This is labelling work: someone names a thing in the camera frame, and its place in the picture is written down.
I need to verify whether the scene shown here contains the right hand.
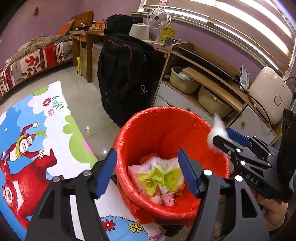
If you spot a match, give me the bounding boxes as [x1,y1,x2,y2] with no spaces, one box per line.
[251,189,288,232]

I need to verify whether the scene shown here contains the beige pot left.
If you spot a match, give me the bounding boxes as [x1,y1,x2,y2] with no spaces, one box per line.
[170,66,201,94]

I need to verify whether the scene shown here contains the striped window blind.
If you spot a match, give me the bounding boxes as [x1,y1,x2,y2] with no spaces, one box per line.
[137,1,295,77]

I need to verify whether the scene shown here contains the white desk fan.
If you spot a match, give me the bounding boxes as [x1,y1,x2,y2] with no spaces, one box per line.
[147,8,171,43]

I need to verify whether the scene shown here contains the wooden headboard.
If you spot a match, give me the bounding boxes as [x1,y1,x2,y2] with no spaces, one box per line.
[71,11,94,31]

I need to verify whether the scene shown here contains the orange pillow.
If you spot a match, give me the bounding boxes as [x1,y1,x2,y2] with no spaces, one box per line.
[57,20,74,37]

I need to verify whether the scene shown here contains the beige pot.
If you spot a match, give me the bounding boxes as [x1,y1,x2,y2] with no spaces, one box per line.
[170,66,201,94]
[198,85,233,118]

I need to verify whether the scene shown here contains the green plastic wrapper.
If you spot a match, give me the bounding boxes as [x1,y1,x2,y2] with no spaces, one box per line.
[136,167,184,197]

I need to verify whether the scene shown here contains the white rice cooker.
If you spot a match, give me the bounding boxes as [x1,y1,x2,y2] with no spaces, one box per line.
[248,66,293,125]

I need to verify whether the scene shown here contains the red trash bin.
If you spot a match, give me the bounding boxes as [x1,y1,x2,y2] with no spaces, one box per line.
[113,107,229,226]

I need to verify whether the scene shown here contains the wall ornament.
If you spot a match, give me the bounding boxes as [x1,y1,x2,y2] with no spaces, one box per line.
[33,7,39,16]

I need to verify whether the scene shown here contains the white paper towel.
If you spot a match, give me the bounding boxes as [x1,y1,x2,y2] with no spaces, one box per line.
[207,113,232,153]

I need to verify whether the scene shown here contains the white paper roll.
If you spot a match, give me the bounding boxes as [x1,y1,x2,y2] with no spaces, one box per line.
[129,23,149,41]

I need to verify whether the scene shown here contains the yellow box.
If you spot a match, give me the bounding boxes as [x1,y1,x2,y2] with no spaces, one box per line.
[159,26,175,43]

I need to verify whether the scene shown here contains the pink foam net upper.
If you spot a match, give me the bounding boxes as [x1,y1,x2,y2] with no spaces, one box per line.
[139,153,159,165]

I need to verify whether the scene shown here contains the white plastic packet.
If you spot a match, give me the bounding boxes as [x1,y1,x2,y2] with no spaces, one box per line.
[239,65,250,93]

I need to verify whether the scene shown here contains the colourful cartoon tablecloth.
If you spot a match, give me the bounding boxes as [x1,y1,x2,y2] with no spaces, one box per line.
[1,81,165,240]

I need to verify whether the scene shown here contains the black bag on desk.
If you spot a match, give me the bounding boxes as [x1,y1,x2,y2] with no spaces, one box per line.
[104,15,144,37]

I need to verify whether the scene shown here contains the wooden desk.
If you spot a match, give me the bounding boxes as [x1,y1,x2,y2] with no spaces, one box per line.
[70,29,104,83]

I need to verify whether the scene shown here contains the beige crumpled blanket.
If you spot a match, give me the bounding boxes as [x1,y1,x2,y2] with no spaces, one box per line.
[6,35,62,65]

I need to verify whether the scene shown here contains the black hanging garment bag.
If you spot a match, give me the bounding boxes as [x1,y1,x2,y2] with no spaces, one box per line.
[97,33,163,128]

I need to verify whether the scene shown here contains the bed with floral cover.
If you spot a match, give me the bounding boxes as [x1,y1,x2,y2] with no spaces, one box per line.
[1,40,72,97]

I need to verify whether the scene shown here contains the beige pot right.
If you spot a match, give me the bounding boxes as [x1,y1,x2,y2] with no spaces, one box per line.
[198,85,233,118]

